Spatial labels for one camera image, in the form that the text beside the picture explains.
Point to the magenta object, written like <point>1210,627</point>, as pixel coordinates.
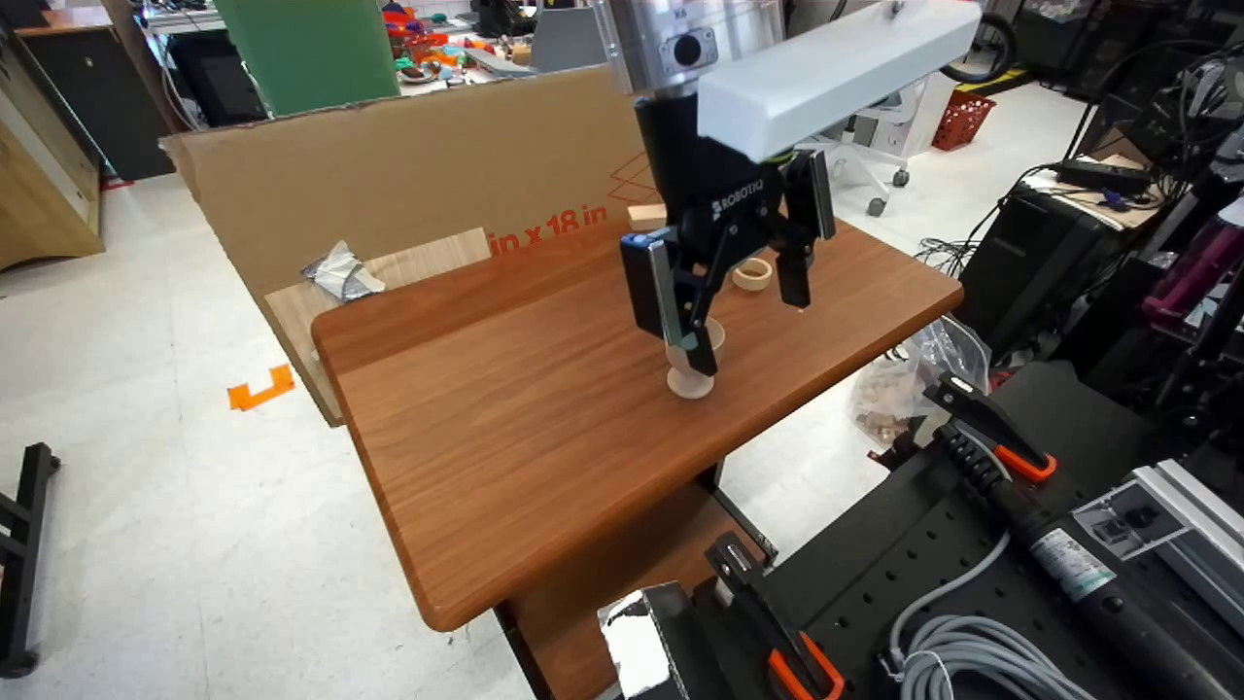
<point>1191,275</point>

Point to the crumpled white paper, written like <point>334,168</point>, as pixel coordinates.
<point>339,275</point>

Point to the white cart with casters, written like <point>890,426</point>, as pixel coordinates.
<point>895,132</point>

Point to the table underframe wooden shelf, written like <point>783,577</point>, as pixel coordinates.
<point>609,584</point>

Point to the printed label sheet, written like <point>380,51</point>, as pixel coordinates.
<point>1130,523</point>

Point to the shiny chrome metal piece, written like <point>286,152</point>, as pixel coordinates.
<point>639,646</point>

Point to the clear plastic bag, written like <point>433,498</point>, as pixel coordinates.
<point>916,392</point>

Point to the colourful toy pile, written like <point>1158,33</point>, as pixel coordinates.
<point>450,46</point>

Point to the black ribbed tube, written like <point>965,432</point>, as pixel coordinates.
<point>1075,568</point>

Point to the silver aluminium rail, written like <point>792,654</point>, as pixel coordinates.
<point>1205,546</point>

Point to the light wooden cabinet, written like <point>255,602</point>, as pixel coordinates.
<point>44,181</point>

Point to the green board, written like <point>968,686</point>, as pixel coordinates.
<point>312,51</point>

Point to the orange floor tape marker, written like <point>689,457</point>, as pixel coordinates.
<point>258,396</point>

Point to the large cardboard sheet red print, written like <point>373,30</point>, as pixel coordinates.
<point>391,168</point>

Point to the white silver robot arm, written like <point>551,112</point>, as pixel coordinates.
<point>829,73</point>

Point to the black equipment rack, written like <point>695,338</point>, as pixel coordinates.
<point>1178,157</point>

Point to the black floor stand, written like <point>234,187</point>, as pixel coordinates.
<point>21,568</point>

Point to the wooden cylinder block cross base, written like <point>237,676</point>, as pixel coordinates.
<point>648,220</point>

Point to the black side cabinet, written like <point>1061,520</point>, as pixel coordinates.
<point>1035,275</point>

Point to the dark cabinet brown top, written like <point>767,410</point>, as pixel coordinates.
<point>104,93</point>

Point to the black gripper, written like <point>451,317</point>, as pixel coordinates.
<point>704,195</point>

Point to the red basket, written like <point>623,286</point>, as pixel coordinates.
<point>960,122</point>

